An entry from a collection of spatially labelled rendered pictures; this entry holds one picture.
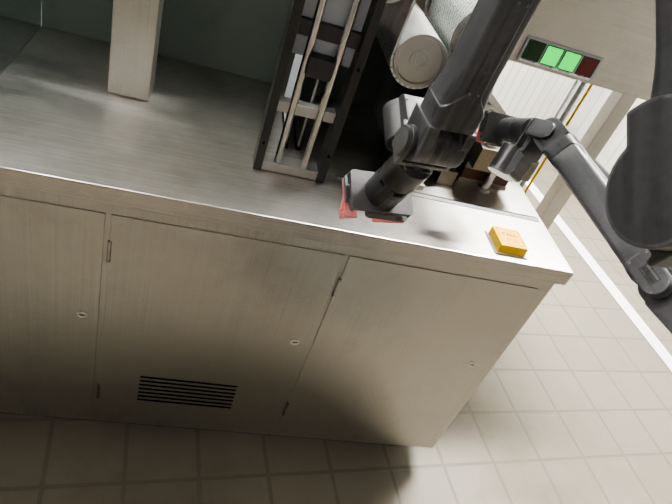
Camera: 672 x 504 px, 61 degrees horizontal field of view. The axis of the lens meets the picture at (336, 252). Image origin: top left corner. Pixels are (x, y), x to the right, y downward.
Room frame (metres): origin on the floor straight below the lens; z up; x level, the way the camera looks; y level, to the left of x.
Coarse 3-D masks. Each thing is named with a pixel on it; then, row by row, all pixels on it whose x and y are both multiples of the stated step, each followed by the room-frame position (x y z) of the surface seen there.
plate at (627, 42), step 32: (416, 0) 1.59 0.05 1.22; (544, 0) 1.70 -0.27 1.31; (576, 0) 1.73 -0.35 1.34; (608, 0) 1.76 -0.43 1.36; (640, 0) 1.79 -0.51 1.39; (544, 32) 1.72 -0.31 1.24; (576, 32) 1.75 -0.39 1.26; (608, 32) 1.78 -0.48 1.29; (640, 32) 1.81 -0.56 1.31; (608, 64) 1.80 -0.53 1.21; (640, 64) 1.83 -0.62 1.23; (640, 96) 1.85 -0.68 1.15
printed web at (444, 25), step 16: (400, 0) 1.33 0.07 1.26; (432, 0) 1.51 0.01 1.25; (448, 0) 1.43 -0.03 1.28; (464, 0) 1.39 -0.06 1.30; (384, 16) 1.40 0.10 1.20; (400, 16) 1.29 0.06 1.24; (432, 16) 1.47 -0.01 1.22; (448, 16) 1.38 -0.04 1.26; (464, 16) 1.32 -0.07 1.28; (384, 32) 1.36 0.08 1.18; (400, 32) 1.25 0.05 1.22; (448, 32) 1.34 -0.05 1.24; (384, 48) 1.33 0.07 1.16; (448, 48) 1.31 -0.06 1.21; (304, 96) 1.29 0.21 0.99; (304, 128) 1.20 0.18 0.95
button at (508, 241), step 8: (496, 232) 1.14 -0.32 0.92; (504, 232) 1.15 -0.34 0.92; (512, 232) 1.17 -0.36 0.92; (496, 240) 1.12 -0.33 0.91; (504, 240) 1.12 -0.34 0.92; (512, 240) 1.13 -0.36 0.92; (520, 240) 1.14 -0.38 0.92; (496, 248) 1.11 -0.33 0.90; (504, 248) 1.10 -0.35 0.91; (512, 248) 1.11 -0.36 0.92; (520, 248) 1.11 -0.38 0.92
